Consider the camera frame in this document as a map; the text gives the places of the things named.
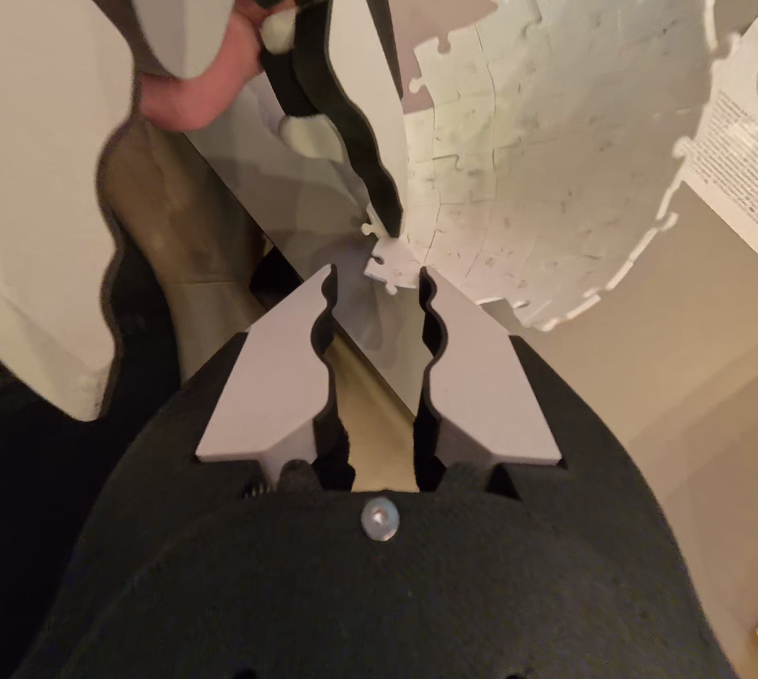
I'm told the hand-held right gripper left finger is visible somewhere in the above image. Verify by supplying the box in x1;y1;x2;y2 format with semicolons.
195;263;353;487

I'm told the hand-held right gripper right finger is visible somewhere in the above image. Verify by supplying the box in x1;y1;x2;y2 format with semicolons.
413;266;563;491

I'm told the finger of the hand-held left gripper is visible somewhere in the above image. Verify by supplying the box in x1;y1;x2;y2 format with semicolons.
261;0;411;238
0;0;146;422

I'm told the white puzzle piece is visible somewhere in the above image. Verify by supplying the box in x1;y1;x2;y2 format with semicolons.
362;238;425;296

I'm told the half-built puzzle ball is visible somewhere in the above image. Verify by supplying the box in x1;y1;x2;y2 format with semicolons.
361;0;750;333

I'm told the person's left hand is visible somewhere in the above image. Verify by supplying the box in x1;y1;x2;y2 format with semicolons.
139;0;297;132

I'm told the person's black jacket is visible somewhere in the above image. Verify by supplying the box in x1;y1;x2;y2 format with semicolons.
0;253;181;679

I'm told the paper instruction leaflet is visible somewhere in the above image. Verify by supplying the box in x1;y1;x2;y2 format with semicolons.
681;19;758;255

